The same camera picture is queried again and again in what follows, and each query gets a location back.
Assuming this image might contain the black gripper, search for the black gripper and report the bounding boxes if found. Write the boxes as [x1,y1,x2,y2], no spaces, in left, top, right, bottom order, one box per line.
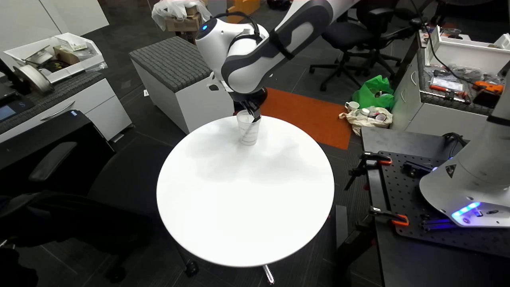
[231,89,268,118]

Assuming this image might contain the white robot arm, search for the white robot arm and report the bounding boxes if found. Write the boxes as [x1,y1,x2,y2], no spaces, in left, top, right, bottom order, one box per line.
[196,0,510,228]

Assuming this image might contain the orange floor mat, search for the orange floor mat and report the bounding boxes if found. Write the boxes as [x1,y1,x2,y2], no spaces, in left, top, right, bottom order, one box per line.
[261,88,352,150]

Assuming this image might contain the white grey cabinet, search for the white grey cabinet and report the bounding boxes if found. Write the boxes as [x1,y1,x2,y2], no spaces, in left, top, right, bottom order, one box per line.
[129,37,234,132]

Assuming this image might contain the round white table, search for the round white table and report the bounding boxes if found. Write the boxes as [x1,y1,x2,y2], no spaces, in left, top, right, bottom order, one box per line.
[156,116,335,268]

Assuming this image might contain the black office chair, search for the black office chair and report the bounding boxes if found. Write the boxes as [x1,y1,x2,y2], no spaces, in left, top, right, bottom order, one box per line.
[309,0,419,91]

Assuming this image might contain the green plastic bag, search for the green plastic bag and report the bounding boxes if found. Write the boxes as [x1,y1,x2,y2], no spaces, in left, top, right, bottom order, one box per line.
[352,75,395,110]

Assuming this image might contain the orange black clamp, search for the orange black clamp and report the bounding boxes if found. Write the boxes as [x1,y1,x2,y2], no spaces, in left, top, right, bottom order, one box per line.
[344,152,394,190]
[368,206,410,228]

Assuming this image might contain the orange black clamp near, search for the orange black clamp near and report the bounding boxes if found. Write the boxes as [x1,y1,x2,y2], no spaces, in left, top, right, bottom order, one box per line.
[368,206,410,228]

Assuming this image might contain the white box with clutter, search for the white box with clutter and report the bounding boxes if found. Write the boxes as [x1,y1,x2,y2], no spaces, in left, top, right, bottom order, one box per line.
[5,32,105,83]

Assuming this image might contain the black chair foreground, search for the black chair foreground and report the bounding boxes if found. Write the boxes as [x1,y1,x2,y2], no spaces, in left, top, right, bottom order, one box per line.
[0,110,171,287]

